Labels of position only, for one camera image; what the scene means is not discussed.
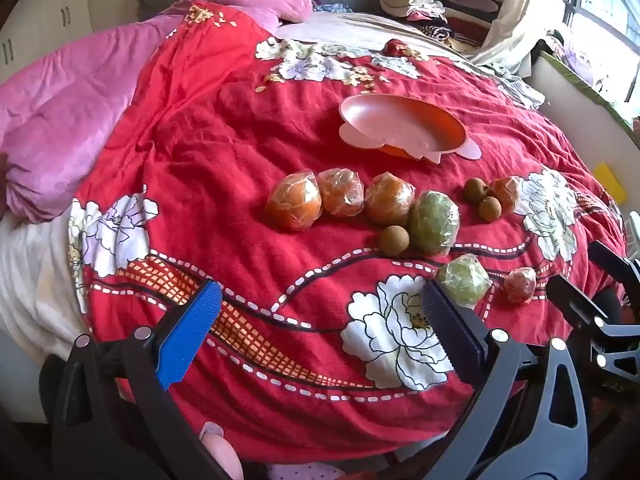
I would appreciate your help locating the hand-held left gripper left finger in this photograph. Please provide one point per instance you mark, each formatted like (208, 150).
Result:
(192, 332)

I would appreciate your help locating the purple clothes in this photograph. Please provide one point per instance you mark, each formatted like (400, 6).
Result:
(575, 57)

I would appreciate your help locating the person's left hand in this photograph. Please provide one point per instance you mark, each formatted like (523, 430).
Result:
(222, 455)

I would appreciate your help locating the beige bed sheet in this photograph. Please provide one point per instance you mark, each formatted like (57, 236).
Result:
(350, 25)

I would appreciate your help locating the pink dotted clothing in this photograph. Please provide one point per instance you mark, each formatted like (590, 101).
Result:
(300, 472)

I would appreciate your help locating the yellow card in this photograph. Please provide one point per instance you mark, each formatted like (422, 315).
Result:
(611, 180)

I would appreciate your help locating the green orange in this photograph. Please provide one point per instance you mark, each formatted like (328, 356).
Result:
(463, 280)
(433, 221)

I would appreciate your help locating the grey striped cloth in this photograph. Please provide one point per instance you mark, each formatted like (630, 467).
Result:
(520, 90)

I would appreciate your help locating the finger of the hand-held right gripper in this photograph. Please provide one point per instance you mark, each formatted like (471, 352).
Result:
(575, 305)
(612, 262)

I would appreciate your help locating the grey plastic chair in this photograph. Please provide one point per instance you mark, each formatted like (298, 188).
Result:
(634, 232)

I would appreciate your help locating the pink plastic bowl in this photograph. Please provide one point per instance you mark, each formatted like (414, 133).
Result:
(395, 120)

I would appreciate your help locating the white wardrobe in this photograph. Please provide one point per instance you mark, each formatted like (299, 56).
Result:
(45, 10)

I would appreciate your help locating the blue patterned cloth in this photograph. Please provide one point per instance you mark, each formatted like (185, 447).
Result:
(332, 7)

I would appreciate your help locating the cream curtain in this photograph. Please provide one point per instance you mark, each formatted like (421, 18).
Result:
(520, 20)

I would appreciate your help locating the large orange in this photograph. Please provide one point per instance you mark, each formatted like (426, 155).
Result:
(389, 198)
(341, 192)
(293, 201)

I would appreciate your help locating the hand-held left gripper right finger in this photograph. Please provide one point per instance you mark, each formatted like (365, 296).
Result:
(450, 330)

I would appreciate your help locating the stack of folded clothes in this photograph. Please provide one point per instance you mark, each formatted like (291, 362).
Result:
(415, 7)

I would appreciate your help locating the medium orange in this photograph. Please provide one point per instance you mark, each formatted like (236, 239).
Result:
(507, 191)

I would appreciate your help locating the brown longan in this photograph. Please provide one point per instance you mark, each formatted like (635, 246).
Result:
(474, 190)
(393, 241)
(489, 208)

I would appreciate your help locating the pink blanket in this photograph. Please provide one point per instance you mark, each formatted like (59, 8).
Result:
(60, 125)

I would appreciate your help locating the red floral blanket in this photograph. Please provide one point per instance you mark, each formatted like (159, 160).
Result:
(225, 160)

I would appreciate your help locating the green ledge cover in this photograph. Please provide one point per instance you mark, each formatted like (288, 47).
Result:
(585, 87)

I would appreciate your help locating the window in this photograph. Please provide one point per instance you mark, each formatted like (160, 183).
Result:
(610, 25)

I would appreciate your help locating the white bed sheet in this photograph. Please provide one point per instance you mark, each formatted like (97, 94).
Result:
(35, 285)

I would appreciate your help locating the small reddish orange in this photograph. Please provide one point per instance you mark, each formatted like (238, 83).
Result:
(520, 285)

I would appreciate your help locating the brown patterned pillow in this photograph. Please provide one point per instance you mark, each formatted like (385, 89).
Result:
(636, 127)

